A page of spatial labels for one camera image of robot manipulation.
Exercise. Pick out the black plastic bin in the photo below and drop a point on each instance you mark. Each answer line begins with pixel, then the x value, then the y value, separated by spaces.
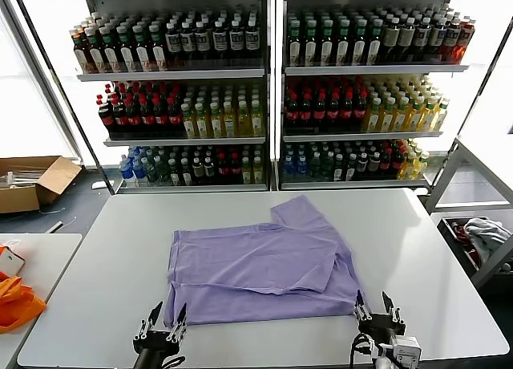
pixel 449 233

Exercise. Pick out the green tinted bottle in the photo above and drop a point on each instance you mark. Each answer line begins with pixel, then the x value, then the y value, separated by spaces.
pixel 327 167
pixel 315 166
pixel 152 172

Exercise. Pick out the blue water bottle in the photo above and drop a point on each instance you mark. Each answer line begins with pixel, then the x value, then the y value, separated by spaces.
pixel 126 170
pixel 301 166
pixel 288 166
pixel 139 171

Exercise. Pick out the dark bottle grey label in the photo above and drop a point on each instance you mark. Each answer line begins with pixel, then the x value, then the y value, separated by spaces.
pixel 374 163
pixel 362 164
pixel 197 170
pixel 208 169

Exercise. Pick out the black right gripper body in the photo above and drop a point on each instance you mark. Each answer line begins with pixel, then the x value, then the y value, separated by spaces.
pixel 378 327

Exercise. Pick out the grey metal shelf rack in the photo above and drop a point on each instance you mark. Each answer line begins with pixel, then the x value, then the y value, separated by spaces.
pixel 376 69
pixel 172 74

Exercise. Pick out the grey metal frame table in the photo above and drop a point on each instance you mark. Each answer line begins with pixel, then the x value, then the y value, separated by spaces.
pixel 481 163

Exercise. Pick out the orange fabric bag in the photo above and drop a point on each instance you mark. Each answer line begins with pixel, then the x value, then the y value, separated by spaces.
pixel 16 301

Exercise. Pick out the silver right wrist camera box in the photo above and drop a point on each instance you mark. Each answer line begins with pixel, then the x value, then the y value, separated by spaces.
pixel 405 347

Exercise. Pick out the small white floor object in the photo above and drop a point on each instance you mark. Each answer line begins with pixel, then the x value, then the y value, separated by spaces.
pixel 97 185

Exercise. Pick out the black slanted window bar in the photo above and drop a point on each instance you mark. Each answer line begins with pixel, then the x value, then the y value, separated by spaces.
pixel 40 44

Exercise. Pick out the white side table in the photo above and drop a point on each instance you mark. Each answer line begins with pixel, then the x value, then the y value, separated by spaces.
pixel 48 260

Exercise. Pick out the short grey floor stick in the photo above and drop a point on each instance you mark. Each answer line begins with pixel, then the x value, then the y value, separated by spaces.
pixel 55 226

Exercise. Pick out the brown cardboard box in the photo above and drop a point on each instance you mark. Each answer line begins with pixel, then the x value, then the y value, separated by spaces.
pixel 52 177

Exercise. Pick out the grey crumpled garment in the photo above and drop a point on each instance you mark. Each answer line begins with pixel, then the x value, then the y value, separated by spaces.
pixel 485 231

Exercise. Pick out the dark bottle beige label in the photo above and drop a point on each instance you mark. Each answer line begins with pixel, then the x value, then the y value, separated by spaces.
pixel 391 38
pixel 406 37

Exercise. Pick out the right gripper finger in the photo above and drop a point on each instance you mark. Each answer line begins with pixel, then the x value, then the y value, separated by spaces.
pixel 389 306
pixel 360 306

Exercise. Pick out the cola bottle red cap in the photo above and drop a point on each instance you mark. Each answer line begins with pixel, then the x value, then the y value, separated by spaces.
pixel 385 163
pixel 333 113
pixel 223 169
pixel 346 112
pixel 106 119
pixel 173 119
pixel 132 119
pixel 305 113
pixel 160 119
pixel 360 112
pixel 319 113
pixel 397 161
pixel 146 119
pixel 235 169
pixel 292 113
pixel 119 119

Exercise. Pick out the small white box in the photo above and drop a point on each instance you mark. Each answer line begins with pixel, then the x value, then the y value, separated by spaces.
pixel 10 260

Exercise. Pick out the red crumpled garment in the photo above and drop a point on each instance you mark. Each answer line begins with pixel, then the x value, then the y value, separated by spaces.
pixel 461 230

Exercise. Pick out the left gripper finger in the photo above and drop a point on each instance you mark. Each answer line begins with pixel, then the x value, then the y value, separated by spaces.
pixel 181 315
pixel 153 313

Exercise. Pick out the dark bottle blue white label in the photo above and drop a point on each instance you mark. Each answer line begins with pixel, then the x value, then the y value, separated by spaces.
pixel 187 43
pixel 438 36
pixel 251 40
pixel 219 41
pixel 173 44
pixel 202 42
pixel 235 41
pixel 422 36

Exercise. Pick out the red tea bottle white cap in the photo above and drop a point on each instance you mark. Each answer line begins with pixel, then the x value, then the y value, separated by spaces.
pixel 452 40
pixel 465 40

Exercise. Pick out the amber tea bottle white label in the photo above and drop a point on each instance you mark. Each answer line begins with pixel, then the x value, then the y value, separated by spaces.
pixel 82 58

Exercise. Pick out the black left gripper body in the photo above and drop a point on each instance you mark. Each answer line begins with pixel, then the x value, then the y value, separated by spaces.
pixel 156 345

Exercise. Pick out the purple t-shirt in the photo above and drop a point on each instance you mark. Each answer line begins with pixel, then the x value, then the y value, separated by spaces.
pixel 260 264

